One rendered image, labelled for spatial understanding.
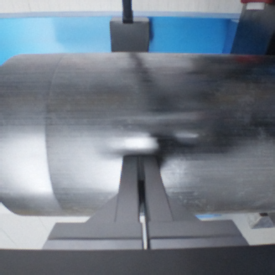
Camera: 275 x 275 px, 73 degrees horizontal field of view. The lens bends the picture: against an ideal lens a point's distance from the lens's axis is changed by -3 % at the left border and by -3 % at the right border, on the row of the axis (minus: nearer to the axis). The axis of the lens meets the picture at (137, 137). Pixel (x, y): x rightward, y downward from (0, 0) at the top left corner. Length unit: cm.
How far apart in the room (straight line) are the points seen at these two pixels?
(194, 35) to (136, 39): 19
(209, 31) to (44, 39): 47
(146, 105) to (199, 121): 5
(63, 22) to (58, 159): 49
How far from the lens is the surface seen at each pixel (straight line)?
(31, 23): 66
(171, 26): 61
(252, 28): 52
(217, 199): 21
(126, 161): 15
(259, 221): 65
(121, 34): 52
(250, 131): 19
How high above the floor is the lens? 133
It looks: 1 degrees down
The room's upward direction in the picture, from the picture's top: 90 degrees counter-clockwise
